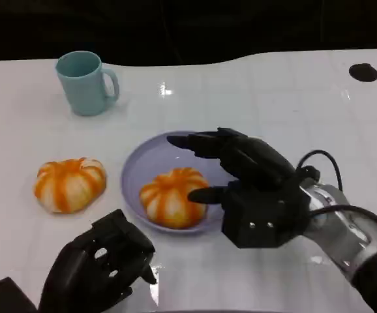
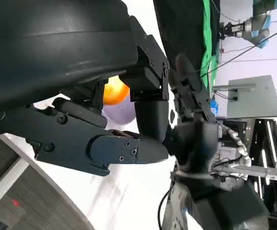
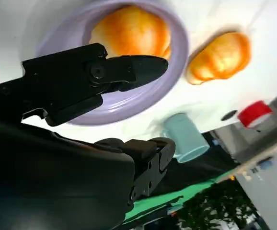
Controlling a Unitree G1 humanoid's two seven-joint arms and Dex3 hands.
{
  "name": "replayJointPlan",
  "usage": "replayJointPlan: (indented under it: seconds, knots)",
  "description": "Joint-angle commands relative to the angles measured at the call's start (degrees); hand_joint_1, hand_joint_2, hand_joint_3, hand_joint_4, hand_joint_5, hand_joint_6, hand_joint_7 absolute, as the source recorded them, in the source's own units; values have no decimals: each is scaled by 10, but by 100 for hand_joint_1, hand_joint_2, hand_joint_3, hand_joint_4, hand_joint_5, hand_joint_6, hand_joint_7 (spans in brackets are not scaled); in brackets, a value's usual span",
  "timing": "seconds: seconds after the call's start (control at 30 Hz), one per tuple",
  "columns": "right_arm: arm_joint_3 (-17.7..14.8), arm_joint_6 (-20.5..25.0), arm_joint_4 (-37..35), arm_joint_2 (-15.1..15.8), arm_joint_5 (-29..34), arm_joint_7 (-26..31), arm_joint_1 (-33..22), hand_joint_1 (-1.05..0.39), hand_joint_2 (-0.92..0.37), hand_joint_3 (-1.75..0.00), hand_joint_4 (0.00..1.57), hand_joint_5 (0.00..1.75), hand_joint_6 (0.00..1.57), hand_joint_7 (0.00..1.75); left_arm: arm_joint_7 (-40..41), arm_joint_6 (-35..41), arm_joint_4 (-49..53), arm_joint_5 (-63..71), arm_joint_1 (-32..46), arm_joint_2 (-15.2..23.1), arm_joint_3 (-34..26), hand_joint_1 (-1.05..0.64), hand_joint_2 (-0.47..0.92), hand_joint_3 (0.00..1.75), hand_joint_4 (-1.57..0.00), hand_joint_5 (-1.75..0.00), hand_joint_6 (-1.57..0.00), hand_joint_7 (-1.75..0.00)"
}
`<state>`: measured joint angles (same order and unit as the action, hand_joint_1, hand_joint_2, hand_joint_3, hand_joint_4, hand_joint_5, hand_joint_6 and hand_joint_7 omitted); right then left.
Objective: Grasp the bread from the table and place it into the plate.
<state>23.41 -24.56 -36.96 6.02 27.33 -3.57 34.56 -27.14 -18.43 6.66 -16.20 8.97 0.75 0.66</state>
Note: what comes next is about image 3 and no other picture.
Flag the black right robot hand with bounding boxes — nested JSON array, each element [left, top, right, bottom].
[[0, 43, 176, 230]]

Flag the orange toy bread roll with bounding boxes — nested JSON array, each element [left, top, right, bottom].
[[187, 30, 252, 85], [89, 5, 173, 60]]

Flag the pale green mug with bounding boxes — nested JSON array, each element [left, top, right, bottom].
[[161, 113, 210, 163]]

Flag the green leafy plant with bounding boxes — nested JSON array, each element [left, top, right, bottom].
[[176, 186, 259, 230]]

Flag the lilac plate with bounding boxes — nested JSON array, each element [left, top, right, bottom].
[[35, 0, 190, 127]]

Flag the small black disc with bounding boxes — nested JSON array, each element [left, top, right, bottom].
[[220, 110, 239, 121]]

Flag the red tape roll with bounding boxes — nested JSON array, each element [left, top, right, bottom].
[[238, 100, 273, 130]]

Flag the small blue object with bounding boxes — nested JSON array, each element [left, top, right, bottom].
[[257, 159, 274, 171]]

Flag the white cabinet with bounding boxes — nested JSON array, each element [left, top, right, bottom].
[[234, 143, 277, 230]]

